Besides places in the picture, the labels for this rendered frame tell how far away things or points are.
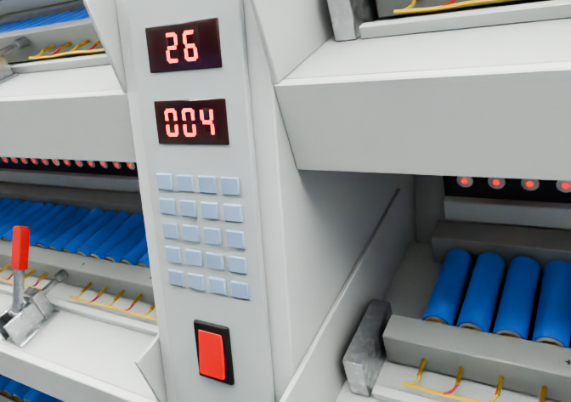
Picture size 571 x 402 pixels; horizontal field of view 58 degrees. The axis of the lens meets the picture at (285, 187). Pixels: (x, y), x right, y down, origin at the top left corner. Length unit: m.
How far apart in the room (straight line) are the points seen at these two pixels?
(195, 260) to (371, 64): 0.13
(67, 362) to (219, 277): 0.19
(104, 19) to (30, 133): 0.13
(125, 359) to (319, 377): 0.16
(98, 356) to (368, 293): 0.21
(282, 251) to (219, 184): 0.05
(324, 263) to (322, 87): 0.11
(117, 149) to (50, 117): 0.05
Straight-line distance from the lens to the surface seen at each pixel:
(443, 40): 0.24
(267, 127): 0.24
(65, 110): 0.35
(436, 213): 0.43
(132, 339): 0.42
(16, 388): 0.74
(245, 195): 0.25
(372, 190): 0.34
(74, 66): 0.41
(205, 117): 0.25
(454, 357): 0.31
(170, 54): 0.27
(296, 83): 0.23
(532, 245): 0.37
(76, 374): 0.43
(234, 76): 0.24
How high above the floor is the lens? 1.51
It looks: 12 degrees down
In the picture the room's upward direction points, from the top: 4 degrees counter-clockwise
